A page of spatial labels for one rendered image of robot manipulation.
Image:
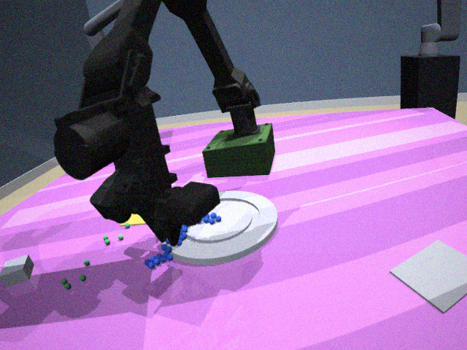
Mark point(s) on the yellow flat sheet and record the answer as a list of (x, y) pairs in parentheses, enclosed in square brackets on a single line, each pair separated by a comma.
[(135, 219)]

